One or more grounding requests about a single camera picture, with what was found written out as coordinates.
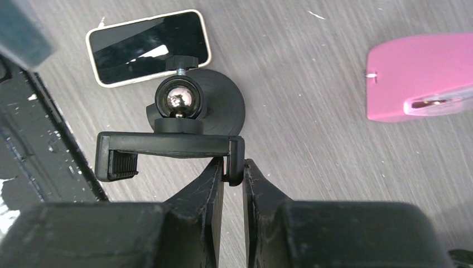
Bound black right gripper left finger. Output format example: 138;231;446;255
1;157;224;267

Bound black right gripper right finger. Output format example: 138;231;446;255
243;159;453;267

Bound black phone stand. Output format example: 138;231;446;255
94;55;245;186

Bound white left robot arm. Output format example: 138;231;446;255
1;0;57;70

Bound pink wedge stand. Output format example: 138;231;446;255
365;32;472;123

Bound smartphone with cream case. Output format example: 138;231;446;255
85;9;212;88

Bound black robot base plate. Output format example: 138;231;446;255
0;53;110;237

